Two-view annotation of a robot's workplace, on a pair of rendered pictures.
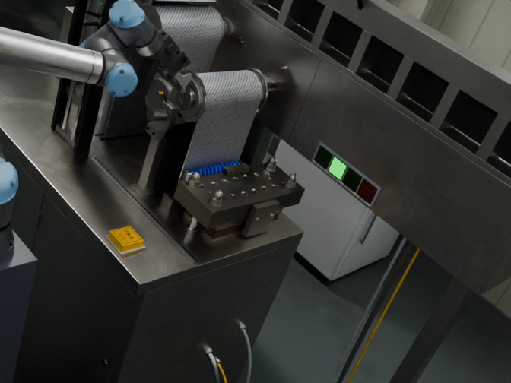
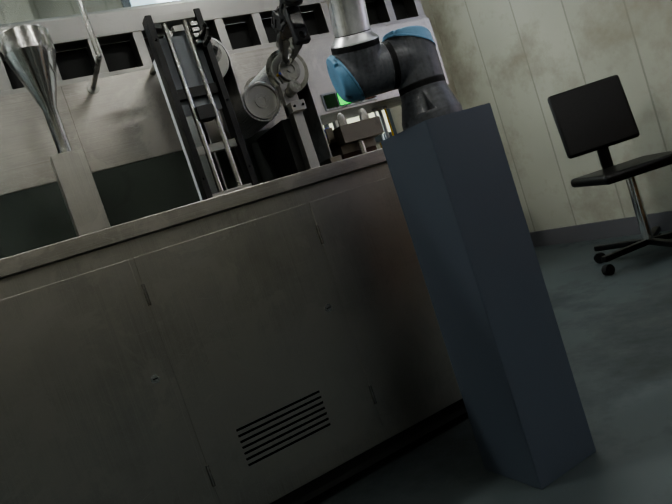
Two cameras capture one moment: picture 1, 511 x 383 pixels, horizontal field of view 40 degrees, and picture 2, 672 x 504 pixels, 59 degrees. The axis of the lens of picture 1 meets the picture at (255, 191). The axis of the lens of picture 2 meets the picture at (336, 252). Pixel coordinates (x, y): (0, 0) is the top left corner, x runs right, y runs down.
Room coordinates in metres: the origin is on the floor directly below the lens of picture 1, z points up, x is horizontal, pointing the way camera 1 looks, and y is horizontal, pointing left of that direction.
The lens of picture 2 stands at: (0.91, 2.05, 0.78)
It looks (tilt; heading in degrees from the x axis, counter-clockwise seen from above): 4 degrees down; 299
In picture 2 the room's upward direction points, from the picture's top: 18 degrees counter-clockwise
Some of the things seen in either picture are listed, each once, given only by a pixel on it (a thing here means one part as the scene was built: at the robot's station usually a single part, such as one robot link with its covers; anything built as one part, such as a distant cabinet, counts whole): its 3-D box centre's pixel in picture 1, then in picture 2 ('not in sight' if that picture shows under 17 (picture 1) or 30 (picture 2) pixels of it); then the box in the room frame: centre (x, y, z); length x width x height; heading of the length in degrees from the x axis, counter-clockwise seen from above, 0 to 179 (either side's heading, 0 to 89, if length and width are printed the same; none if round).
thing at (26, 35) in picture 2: not in sight; (27, 45); (2.35, 0.80, 1.50); 0.14 x 0.14 x 0.06
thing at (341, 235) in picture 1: (362, 150); not in sight; (3.32, -0.43, 0.63); 0.63 x 0.54 x 1.25; 55
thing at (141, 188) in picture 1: (153, 149); (302, 128); (1.83, 0.33, 1.05); 0.06 x 0.05 x 0.31; 144
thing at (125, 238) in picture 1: (125, 238); not in sight; (1.56, 0.29, 0.91); 0.07 x 0.07 x 0.02; 54
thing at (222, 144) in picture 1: (216, 150); (305, 125); (1.90, 0.16, 1.09); 0.23 x 0.01 x 0.18; 144
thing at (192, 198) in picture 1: (242, 192); (337, 143); (1.86, 0.04, 1.00); 0.40 x 0.16 x 0.06; 144
